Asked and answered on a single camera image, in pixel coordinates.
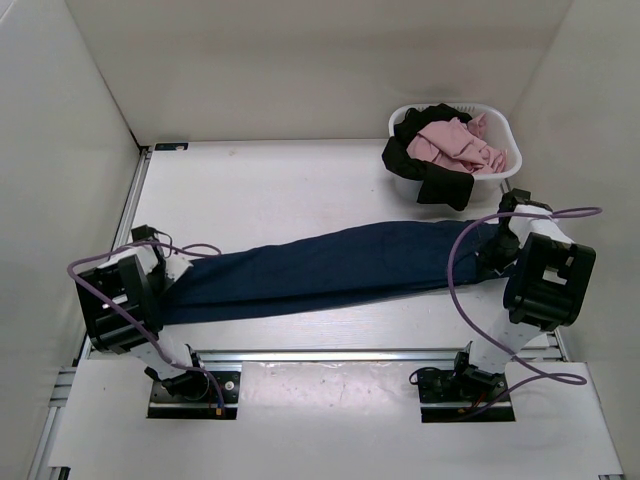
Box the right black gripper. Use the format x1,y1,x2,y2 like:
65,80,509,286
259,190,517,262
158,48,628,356
475,226,523,280

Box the dark blue denim trousers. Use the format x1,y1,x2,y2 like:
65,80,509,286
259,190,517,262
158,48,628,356
159,221,468,325

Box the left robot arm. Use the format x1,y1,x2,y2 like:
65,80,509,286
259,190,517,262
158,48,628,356
67,225,216,402

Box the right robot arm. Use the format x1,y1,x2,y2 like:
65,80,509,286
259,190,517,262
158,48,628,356
449,189,602,400

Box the white plastic laundry basket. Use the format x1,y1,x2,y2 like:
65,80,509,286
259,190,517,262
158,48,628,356
382,103,522,211

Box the dark corner label sticker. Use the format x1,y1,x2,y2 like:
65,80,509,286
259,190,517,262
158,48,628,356
154,142,189,152

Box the black garment in basket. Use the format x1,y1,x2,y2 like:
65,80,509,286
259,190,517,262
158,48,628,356
382,103,474,212

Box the pink garment in basket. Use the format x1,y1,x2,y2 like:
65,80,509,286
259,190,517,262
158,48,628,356
407,113,507,175

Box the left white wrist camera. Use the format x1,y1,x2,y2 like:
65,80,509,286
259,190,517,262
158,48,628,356
165,255,193,283

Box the left aluminium rail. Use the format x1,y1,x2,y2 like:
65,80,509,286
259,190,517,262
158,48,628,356
74,145,152,369

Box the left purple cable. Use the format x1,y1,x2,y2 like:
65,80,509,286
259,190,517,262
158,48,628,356
67,240,226,411

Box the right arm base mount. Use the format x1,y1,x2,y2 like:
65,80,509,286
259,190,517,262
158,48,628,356
409,367,516,424

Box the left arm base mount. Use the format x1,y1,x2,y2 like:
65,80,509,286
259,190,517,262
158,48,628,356
147,370,241,420

